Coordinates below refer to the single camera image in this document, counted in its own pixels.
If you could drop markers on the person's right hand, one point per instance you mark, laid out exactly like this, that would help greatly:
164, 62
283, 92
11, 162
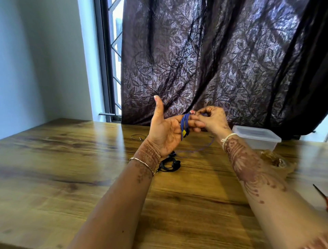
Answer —
216, 123

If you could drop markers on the person's left hand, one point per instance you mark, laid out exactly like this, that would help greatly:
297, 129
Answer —
164, 132

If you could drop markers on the person's right fingers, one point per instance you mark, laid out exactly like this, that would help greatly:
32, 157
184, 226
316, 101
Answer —
208, 110

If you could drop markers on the person's left thumb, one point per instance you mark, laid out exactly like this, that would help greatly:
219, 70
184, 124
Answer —
159, 107

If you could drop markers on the person's right forearm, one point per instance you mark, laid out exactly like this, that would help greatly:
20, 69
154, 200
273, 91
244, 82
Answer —
266, 195

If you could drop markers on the person's left forearm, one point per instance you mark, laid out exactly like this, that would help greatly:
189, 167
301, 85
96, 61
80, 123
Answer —
120, 202

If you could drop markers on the white thread wristband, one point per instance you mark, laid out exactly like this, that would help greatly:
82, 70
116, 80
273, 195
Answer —
227, 137

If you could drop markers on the clear plastic container with lid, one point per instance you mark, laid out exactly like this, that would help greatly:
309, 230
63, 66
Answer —
257, 137

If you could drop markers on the dark purple leaf-patterned curtain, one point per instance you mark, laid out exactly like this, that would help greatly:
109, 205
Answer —
230, 59

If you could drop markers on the coiled black earphones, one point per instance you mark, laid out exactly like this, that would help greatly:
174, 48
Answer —
169, 163

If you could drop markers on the clear plastic bag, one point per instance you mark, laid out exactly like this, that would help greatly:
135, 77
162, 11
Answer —
278, 161

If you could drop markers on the dark window frame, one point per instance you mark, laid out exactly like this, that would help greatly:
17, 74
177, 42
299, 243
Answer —
105, 61

